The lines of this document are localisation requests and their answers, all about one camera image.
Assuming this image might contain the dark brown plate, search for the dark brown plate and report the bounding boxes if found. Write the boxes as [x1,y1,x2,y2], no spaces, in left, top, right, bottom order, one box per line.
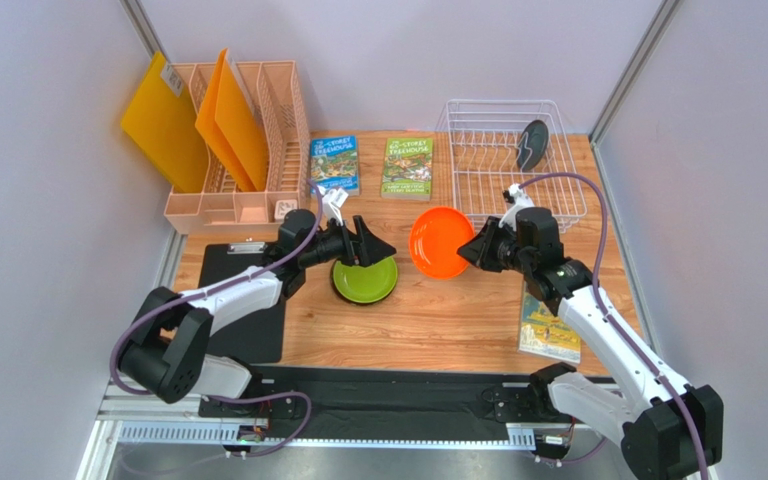
[516,120,549,172]

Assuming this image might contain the orange plate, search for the orange plate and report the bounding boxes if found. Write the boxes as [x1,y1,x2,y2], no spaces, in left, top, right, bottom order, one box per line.
[409,206,474,280]

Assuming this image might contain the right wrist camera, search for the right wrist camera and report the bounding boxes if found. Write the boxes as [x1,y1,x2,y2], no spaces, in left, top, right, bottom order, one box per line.
[501,183,535,231]

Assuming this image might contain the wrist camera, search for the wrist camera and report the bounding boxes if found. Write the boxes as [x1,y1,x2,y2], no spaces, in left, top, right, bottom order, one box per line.
[501,183,535,231]
[318,186,349,225]

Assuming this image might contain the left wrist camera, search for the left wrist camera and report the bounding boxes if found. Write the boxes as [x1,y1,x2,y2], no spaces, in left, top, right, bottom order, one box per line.
[318,186,349,225]

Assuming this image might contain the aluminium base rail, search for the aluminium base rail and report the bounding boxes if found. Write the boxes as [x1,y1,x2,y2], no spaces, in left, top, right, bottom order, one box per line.
[79,370,586,479]

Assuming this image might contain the blue treehouse book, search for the blue treehouse book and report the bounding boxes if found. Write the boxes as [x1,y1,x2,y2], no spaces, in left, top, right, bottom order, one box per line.
[310,135,360,196]

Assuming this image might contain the black base mat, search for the black base mat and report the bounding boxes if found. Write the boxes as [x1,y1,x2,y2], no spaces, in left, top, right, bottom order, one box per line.
[199,366,571,441]

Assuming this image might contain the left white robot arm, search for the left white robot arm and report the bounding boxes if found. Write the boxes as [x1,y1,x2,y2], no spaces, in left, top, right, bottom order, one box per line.
[109,209,397,404]

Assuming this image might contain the yellow illustrated book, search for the yellow illustrated book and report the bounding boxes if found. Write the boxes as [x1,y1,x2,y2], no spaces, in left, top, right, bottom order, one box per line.
[518,289,582,365]

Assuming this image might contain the black clipboard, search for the black clipboard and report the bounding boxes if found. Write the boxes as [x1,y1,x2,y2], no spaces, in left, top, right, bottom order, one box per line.
[198,243,286,364]

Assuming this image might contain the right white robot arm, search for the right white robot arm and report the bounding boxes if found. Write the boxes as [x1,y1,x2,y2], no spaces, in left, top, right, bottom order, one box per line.
[457,207,724,479]

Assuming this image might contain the pink plastic file organizer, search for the pink plastic file organizer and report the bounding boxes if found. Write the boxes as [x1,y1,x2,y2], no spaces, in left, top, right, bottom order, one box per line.
[164,61,311,236]

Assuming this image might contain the green plate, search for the green plate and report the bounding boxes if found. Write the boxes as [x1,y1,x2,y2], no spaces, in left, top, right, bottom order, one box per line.
[331,257,399,299]

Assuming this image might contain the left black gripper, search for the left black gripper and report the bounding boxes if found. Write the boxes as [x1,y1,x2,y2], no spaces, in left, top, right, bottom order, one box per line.
[301,214,397,269]

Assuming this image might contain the yellow folder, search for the yellow folder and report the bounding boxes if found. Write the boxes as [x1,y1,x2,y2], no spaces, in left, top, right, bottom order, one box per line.
[120,52,209,194]

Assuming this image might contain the green treehouse book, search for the green treehouse book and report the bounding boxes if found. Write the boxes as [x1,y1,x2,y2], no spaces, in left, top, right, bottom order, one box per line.
[380,137,434,201]

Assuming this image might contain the red floral plate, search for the red floral plate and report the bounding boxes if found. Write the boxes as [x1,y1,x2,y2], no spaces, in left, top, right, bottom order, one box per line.
[337,292,391,306]

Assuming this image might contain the orange folder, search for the orange folder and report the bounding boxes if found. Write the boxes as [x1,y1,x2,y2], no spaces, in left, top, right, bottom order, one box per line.
[195,49,269,192]

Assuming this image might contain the white wire dish rack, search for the white wire dish rack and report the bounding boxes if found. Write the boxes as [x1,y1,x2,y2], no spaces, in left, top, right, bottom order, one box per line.
[437,99,591,231]

